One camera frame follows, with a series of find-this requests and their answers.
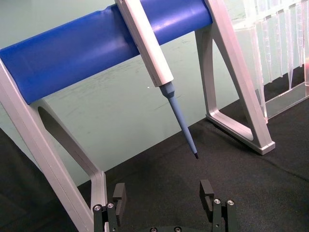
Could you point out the clear plastic tip rack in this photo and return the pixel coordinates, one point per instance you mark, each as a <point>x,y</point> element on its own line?
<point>248,48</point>

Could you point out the grey stand with blue bar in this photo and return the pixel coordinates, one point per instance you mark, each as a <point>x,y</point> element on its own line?
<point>72,55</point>

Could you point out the white pipette with blue shaft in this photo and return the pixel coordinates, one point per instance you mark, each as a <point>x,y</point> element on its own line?
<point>149,48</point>

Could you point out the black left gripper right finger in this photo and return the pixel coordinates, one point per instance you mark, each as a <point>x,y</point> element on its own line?
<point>206,191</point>

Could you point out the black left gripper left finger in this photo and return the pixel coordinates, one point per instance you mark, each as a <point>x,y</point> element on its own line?
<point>120,195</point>

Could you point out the black table cloth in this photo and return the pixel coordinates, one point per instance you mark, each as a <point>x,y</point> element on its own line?
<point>241,183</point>

